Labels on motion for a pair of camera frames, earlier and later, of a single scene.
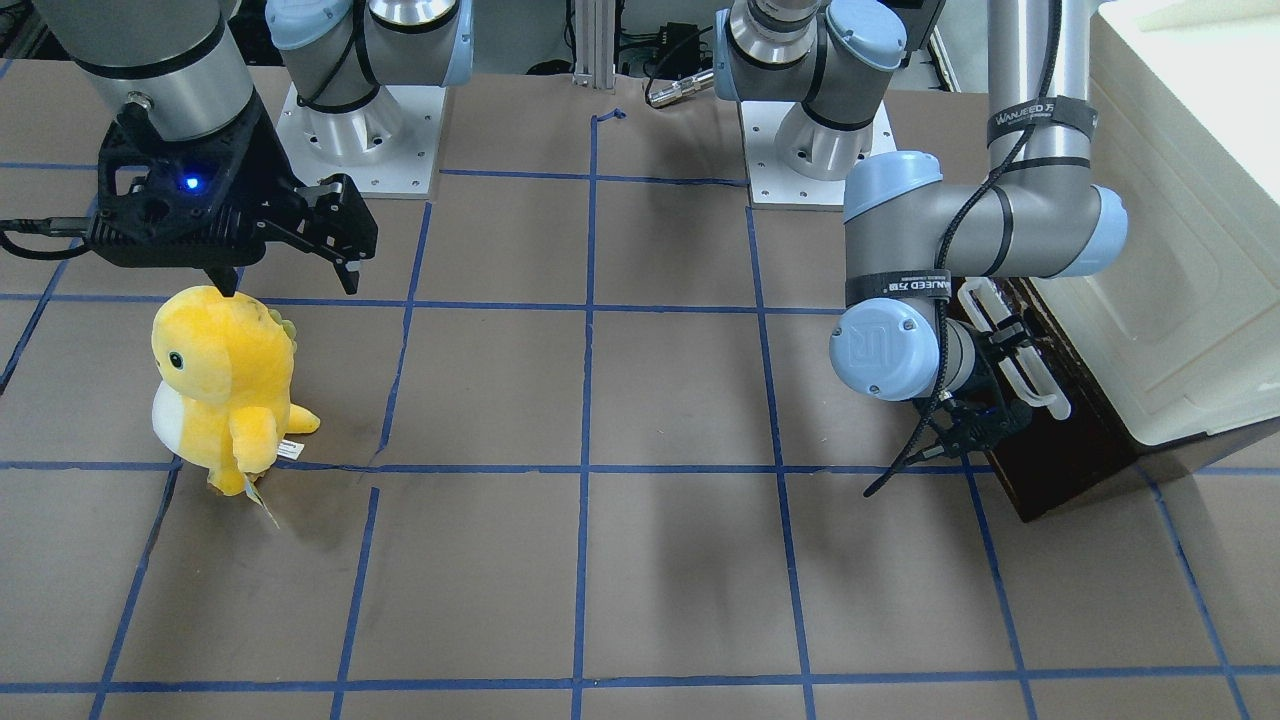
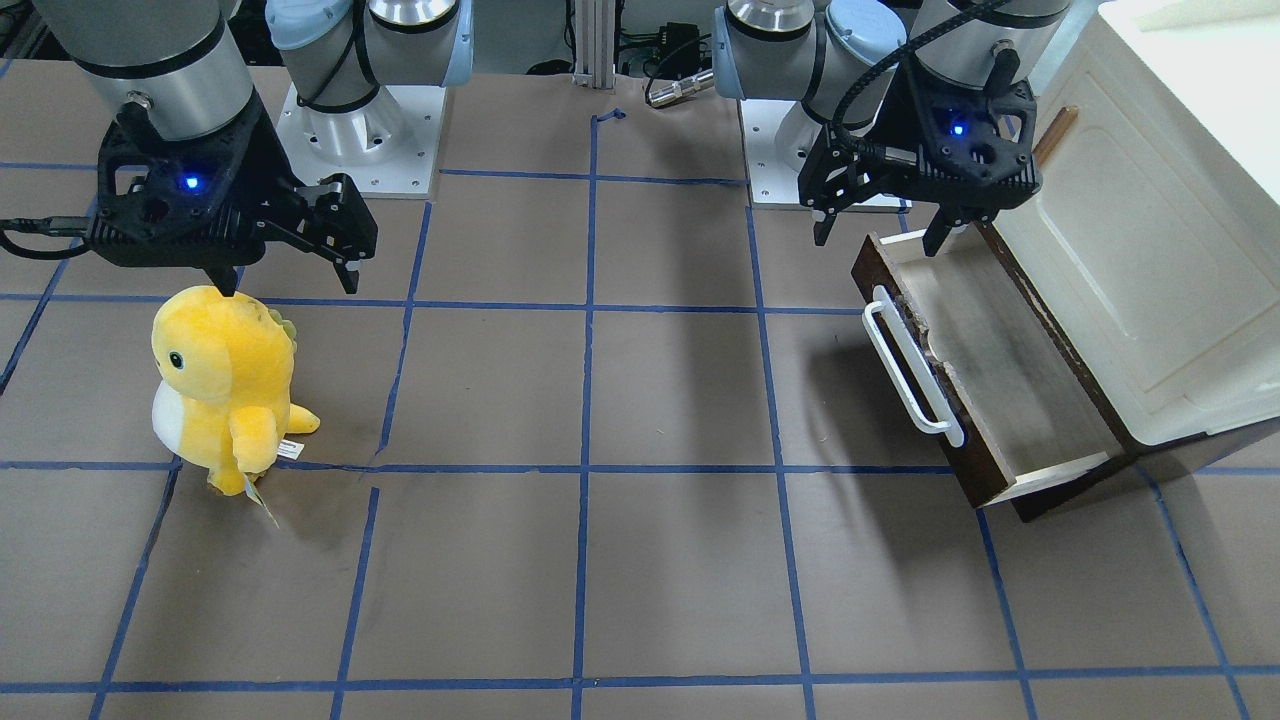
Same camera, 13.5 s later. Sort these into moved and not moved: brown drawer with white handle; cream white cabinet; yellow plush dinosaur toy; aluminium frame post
Moved: brown drawer with white handle
Not moved: yellow plush dinosaur toy; aluminium frame post; cream white cabinet
